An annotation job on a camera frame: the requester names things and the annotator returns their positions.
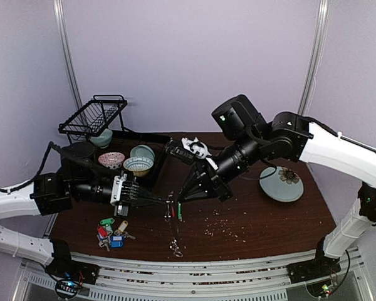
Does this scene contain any green key tag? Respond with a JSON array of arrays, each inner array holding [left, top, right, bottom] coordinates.
[[100, 218, 115, 226], [177, 202, 182, 221]]

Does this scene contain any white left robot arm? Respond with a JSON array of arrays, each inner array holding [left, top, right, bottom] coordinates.
[[0, 142, 165, 278]]

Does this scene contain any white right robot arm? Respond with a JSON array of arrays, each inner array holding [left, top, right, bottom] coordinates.
[[177, 95, 376, 277]]

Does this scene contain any silver keys bunch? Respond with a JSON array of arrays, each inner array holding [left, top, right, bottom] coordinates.
[[97, 232, 136, 251]]

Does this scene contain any yellow blue patterned bowl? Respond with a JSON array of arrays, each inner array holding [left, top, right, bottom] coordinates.
[[123, 156, 154, 177]]

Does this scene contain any blue key tag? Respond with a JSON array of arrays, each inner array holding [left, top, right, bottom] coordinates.
[[110, 236, 125, 248]]

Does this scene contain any light blue bowl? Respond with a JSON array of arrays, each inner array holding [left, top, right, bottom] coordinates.
[[130, 144, 155, 162]]

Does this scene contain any red patterned bowl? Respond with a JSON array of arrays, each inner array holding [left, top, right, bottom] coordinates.
[[98, 152, 125, 170]]

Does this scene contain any celadon green bowl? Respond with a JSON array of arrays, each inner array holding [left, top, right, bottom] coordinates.
[[89, 129, 113, 149]]

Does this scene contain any light blue flower plate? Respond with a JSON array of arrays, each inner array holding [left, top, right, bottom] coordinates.
[[259, 166, 304, 203]]

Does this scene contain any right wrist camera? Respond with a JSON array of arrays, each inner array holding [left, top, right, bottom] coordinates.
[[165, 137, 219, 171]]

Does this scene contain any black wire dish rack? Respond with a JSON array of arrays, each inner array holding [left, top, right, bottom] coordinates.
[[58, 95, 170, 189]]

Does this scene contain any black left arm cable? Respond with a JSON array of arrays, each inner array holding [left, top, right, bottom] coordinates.
[[0, 140, 63, 193]]

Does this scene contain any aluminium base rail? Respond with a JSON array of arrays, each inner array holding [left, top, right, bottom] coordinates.
[[18, 250, 370, 301]]

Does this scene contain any left aluminium wall post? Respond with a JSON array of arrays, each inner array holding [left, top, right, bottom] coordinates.
[[53, 0, 83, 109]]

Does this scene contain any aluminium wall post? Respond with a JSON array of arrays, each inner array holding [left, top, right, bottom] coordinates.
[[53, 0, 83, 109], [297, 0, 330, 115]]

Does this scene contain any right aluminium wall post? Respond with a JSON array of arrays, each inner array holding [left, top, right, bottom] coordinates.
[[297, 0, 330, 115]]

